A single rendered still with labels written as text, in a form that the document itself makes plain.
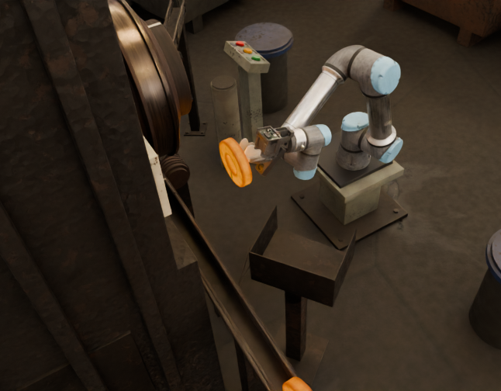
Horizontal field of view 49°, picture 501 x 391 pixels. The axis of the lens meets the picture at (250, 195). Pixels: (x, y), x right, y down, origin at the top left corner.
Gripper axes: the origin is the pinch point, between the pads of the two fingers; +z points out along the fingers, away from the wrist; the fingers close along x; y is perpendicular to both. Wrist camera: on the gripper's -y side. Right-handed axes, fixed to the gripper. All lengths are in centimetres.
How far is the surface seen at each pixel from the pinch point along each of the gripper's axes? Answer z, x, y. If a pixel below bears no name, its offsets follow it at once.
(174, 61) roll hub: 20.3, -6.3, 31.3
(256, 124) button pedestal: -67, -79, -50
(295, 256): -11.1, 26.7, -22.0
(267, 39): -88, -114, -21
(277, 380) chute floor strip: 15, 58, -28
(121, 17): 33, -12, 42
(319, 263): -15.9, 32.5, -21.3
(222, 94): -41, -76, -26
